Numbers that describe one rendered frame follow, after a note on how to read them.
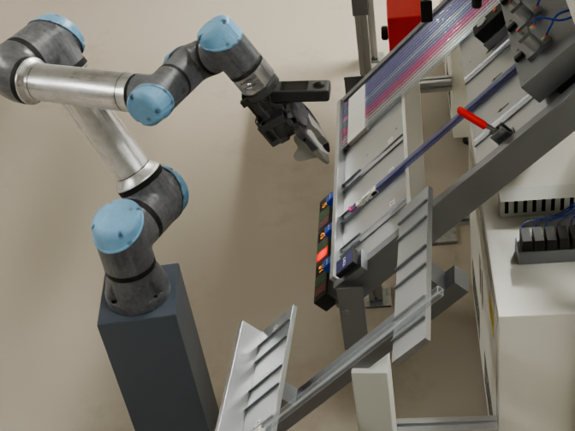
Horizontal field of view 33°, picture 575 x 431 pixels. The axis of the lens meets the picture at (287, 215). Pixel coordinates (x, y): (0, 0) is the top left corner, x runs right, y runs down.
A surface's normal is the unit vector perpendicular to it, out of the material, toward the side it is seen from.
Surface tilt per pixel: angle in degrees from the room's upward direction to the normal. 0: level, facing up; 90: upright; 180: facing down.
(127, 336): 90
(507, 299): 0
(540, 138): 90
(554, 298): 0
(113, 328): 90
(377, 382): 90
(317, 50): 0
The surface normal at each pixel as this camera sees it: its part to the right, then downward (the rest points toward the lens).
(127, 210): -0.19, -0.69
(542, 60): -0.77, -0.52
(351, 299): -0.07, 0.62
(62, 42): 0.73, -0.18
